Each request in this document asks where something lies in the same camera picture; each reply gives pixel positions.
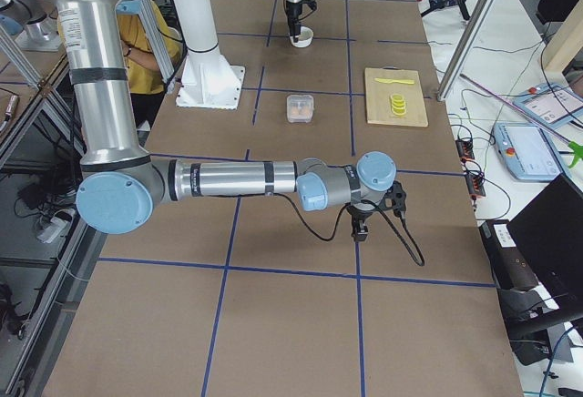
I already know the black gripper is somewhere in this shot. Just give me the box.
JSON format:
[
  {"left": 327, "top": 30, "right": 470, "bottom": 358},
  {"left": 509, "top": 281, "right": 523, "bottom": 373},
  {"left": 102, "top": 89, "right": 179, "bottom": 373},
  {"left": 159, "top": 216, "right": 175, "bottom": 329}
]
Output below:
[
  {"left": 347, "top": 204, "right": 374, "bottom": 241},
  {"left": 285, "top": 0, "right": 302, "bottom": 44}
]

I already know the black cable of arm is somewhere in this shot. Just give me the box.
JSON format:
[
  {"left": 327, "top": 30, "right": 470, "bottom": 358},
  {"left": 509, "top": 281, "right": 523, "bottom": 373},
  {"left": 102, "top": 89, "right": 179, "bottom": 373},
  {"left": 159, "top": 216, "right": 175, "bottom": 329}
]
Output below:
[{"left": 277, "top": 189, "right": 425, "bottom": 267}]

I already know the black tripod clamp tool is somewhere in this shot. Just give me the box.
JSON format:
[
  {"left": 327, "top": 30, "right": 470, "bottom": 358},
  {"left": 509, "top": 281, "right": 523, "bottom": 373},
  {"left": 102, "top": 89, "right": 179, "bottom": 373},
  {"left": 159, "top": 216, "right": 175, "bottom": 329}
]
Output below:
[{"left": 421, "top": 0, "right": 470, "bottom": 21}]

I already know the blue teach pendant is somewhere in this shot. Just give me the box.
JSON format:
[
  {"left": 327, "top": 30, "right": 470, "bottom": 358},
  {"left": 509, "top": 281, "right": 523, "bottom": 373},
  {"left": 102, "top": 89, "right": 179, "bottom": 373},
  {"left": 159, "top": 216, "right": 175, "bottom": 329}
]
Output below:
[
  {"left": 513, "top": 83, "right": 582, "bottom": 129},
  {"left": 493, "top": 122, "right": 567, "bottom": 182}
]

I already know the grabber stick with green tip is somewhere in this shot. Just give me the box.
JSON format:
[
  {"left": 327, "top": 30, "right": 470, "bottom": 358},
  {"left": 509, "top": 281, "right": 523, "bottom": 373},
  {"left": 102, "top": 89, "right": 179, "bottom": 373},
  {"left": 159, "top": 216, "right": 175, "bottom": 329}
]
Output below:
[{"left": 459, "top": 74, "right": 583, "bottom": 168}]

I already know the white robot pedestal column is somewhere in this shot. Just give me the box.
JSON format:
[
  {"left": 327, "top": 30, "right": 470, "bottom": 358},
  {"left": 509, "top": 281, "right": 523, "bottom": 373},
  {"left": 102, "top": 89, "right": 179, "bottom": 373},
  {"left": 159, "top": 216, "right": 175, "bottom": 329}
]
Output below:
[{"left": 174, "top": 0, "right": 245, "bottom": 110}]

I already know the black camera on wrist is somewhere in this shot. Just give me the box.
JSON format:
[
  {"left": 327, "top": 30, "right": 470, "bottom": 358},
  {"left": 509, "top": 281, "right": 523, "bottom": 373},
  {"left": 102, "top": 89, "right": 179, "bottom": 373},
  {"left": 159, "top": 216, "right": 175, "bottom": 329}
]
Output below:
[
  {"left": 302, "top": 0, "right": 318, "bottom": 19},
  {"left": 384, "top": 180, "right": 406, "bottom": 220}
]

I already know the yellow plastic knife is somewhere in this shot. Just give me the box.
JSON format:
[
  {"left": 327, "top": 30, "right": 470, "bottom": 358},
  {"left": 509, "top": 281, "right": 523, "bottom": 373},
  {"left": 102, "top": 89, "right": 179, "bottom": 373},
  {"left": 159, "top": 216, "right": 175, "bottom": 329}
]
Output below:
[{"left": 374, "top": 77, "right": 415, "bottom": 86}]

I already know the white ceramic bowl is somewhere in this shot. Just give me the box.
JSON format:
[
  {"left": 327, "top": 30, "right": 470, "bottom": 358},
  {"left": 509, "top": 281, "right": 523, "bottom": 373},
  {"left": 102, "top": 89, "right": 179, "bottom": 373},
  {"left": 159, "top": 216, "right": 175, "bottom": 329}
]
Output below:
[{"left": 290, "top": 25, "right": 313, "bottom": 48}]

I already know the blue teach pendant far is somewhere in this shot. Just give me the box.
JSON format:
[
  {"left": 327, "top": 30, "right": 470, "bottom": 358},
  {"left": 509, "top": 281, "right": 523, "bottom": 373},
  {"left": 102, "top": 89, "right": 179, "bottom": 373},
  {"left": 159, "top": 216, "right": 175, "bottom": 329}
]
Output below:
[{"left": 513, "top": 83, "right": 582, "bottom": 129}]

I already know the bamboo cutting board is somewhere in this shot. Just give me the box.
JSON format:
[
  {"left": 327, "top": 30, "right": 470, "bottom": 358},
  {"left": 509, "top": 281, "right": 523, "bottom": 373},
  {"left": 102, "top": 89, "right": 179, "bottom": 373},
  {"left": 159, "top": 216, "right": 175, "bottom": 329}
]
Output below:
[{"left": 364, "top": 67, "right": 428, "bottom": 127}]

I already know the black monitor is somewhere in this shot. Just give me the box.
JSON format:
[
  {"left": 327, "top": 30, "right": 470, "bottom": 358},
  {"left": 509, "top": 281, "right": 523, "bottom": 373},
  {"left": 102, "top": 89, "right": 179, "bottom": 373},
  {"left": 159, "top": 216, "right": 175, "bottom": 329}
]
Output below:
[{"left": 507, "top": 174, "right": 583, "bottom": 302}]

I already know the aluminium frame post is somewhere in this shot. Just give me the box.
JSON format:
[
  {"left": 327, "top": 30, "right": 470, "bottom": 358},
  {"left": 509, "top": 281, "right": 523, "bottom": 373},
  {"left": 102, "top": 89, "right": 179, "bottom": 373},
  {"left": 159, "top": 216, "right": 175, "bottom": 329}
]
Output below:
[{"left": 436, "top": 0, "right": 495, "bottom": 101}]

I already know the clear plastic egg carton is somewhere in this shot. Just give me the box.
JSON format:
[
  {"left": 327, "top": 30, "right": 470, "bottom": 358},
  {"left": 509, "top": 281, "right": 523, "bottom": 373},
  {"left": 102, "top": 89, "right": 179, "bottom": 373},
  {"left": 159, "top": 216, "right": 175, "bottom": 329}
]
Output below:
[{"left": 286, "top": 95, "right": 314, "bottom": 123}]

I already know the black box device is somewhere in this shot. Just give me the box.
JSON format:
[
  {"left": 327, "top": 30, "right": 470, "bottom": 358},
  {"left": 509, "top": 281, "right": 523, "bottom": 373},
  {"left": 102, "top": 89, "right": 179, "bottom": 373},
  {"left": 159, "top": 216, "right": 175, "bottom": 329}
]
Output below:
[{"left": 479, "top": 219, "right": 538, "bottom": 292}]

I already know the person in yellow shirt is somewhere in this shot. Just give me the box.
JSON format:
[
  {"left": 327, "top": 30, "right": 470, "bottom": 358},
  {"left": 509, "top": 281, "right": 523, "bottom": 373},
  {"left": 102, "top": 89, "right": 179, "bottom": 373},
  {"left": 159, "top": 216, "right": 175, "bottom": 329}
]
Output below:
[{"left": 56, "top": 0, "right": 183, "bottom": 130}]

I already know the blue teach pendant near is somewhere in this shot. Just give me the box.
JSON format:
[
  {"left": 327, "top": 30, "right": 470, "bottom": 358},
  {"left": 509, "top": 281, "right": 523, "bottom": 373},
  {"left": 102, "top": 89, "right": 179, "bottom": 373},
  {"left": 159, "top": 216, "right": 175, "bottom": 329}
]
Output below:
[{"left": 493, "top": 122, "right": 567, "bottom": 182}]

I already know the small circuit board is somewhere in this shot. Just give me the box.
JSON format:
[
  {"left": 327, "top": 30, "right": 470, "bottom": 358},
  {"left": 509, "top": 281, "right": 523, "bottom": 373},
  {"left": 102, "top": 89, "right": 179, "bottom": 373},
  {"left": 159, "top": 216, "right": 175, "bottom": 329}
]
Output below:
[
  {"left": 465, "top": 171, "right": 486, "bottom": 199},
  {"left": 455, "top": 138, "right": 475, "bottom": 161}
]

